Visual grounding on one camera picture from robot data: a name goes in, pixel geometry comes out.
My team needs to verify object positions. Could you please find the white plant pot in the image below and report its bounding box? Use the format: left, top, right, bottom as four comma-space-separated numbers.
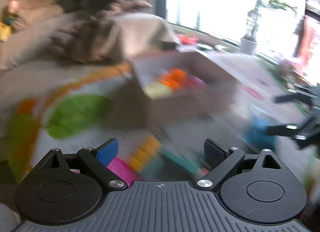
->
239, 37, 257, 55

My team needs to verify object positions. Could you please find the teal folding toy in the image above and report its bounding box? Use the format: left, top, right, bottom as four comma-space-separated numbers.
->
146, 149, 209, 181

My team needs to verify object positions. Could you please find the colourful play mat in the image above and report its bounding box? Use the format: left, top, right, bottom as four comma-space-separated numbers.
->
1, 51, 319, 199

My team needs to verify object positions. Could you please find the orange toy in box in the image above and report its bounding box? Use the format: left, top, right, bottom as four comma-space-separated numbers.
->
159, 68, 188, 90

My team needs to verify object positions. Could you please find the blue tissue pack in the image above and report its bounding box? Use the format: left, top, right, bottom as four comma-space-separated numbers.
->
245, 117, 276, 152

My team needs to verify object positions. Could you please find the brown crumpled blanket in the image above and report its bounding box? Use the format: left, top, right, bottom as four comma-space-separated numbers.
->
51, 0, 152, 63

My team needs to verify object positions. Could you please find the pink toy spoon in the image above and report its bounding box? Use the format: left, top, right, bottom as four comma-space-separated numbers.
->
107, 157, 140, 185

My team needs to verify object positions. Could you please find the yellow building brick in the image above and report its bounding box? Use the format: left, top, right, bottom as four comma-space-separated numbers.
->
127, 135, 162, 173

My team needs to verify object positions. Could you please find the pink cardboard box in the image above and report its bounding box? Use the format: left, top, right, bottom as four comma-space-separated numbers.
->
108, 51, 238, 128

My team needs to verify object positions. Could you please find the red plastic basin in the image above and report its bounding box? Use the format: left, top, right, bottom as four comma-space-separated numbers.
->
177, 34, 199, 45

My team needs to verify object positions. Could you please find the beige sofa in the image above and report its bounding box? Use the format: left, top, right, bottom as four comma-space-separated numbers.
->
1, 0, 179, 71

